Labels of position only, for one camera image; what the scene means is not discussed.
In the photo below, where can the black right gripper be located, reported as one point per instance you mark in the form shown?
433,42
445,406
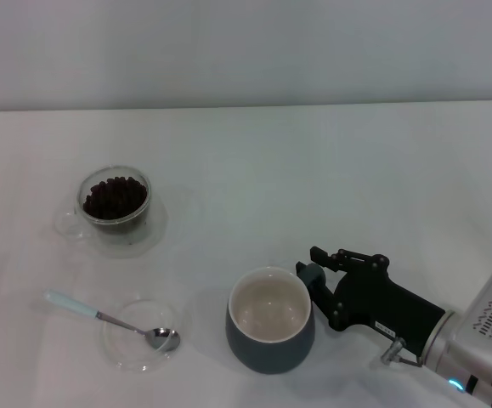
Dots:
381,302

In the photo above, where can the dark grey ceramic mug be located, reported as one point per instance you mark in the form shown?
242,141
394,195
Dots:
267,355

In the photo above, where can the coffee beans pile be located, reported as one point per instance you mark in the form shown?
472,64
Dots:
116,200

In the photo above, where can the clear glass cup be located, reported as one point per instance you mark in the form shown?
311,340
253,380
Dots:
85,226

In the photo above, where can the small clear glass dish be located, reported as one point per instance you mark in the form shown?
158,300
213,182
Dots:
122,348

